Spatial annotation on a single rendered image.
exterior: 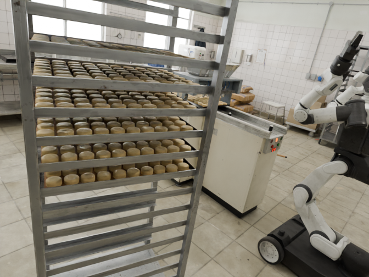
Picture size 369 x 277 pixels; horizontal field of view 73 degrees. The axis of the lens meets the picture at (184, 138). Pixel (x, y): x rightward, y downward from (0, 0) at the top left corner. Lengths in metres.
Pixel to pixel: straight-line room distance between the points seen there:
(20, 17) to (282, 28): 6.09
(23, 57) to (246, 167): 1.90
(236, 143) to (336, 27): 4.32
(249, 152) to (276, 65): 4.44
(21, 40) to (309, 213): 1.99
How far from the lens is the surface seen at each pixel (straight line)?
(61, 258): 1.74
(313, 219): 2.16
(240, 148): 2.28
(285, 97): 6.39
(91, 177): 0.99
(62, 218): 1.56
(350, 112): 1.67
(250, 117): 2.55
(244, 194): 2.38
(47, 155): 0.96
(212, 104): 0.96
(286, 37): 6.47
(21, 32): 0.77
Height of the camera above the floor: 1.48
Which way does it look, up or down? 21 degrees down
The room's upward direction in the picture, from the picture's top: 9 degrees clockwise
